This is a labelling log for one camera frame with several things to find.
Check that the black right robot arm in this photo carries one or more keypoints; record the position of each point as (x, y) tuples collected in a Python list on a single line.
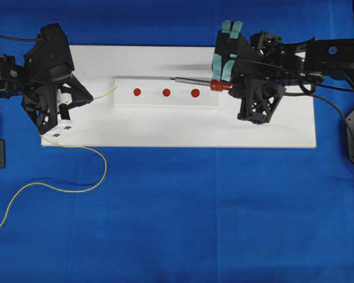
[(322, 58)]

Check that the red dot mark middle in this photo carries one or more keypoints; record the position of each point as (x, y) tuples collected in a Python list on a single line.
[(166, 92)]

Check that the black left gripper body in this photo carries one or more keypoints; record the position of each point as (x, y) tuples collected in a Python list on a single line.
[(50, 60)]

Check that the red soldering iron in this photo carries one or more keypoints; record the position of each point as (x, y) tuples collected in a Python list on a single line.
[(214, 85)]

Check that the red dot mark right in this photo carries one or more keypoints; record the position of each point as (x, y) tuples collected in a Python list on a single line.
[(195, 93)]

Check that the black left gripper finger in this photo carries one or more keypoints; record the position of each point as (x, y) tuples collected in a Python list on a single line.
[(80, 96), (48, 110)]

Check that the red dot mark left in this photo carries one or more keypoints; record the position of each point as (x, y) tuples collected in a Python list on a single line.
[(137, 92)]

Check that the red dot mark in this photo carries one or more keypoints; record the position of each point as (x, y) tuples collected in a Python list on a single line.
[(166, 92), (195, 93), (137, 92)]

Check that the small white raised block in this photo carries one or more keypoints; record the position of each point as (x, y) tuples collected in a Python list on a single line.
[(151, 95)]

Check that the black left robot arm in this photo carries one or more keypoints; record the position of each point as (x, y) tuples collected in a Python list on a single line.
[(12, 78)]

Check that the blue table cloth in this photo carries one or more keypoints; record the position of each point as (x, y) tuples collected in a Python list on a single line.
[(177, 215)]

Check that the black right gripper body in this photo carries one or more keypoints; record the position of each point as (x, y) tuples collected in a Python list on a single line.
[(279, 62)]

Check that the white foam board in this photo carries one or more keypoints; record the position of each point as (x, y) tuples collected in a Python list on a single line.
[(102, 123)]

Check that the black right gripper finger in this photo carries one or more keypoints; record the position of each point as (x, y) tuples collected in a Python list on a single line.
[(231, 46), (259, 99)]

